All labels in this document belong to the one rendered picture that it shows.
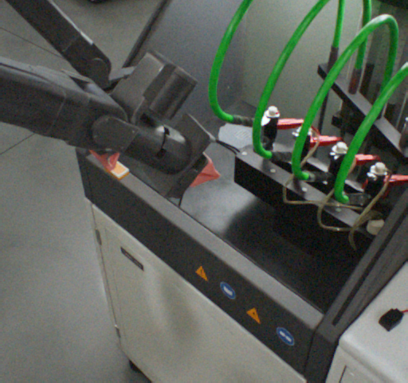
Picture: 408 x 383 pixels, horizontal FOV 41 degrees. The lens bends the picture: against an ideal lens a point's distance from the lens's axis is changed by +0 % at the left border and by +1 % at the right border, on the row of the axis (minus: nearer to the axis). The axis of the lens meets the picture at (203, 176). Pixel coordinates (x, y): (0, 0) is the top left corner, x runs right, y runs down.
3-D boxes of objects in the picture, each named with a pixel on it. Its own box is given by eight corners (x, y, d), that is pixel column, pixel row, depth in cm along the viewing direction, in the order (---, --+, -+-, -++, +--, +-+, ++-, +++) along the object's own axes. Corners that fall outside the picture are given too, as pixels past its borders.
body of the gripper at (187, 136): (219, 142, 70) (185, 122, 64) (172, 201, 72) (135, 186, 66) (194, 116, 74) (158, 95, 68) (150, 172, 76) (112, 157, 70)
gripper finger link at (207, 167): (240, 175, 77) (202, 155, 70) (209, 212, 78) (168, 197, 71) (214, 149, 81) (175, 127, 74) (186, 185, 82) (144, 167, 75)
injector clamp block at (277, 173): (232, 203, 125) (234, 154, 115) (259, 181, 130) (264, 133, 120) (358, 289, 108) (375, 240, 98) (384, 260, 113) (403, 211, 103)
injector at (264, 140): (249, 193, 121) (255, 119, 106) (263, 181, 123) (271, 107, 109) (258, 199, 119) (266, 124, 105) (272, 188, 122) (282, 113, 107)
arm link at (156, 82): (50, 100, 61) (87, 139, 56) (106, 15, 59) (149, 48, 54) (121, 132, 71) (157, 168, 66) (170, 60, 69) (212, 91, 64)
